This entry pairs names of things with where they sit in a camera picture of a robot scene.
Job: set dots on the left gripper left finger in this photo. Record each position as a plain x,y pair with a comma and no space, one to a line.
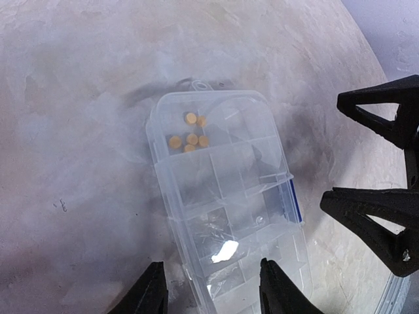
149,294

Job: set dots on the orange pills in organizer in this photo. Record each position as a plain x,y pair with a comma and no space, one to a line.
192,140

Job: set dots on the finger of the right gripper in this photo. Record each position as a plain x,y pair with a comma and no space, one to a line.
385,220
389,109

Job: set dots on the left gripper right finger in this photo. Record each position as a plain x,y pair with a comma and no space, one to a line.
279,295

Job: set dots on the clear plastic pill organizer box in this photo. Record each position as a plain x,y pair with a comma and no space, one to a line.
239,188

